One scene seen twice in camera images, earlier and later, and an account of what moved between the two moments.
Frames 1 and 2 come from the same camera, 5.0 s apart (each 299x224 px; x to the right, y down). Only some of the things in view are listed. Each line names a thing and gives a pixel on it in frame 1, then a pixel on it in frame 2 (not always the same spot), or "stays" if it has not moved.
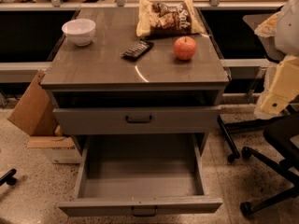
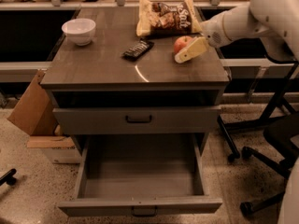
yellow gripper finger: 284,88 to 215,34
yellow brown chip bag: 172,19 stays
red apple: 184,48 stays
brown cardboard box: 34,114 stays
